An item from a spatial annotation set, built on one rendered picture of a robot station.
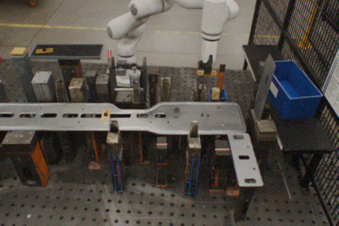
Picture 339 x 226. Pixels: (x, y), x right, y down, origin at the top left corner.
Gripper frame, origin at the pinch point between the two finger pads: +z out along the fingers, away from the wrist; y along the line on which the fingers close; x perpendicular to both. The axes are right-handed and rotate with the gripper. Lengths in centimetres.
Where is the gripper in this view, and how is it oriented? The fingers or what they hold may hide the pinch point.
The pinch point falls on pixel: (207, 68)
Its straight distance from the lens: 138.9
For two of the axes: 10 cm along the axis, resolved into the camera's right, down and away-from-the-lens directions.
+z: -0.2, 7.7, 6.4
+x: 10.0, 0.0, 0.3
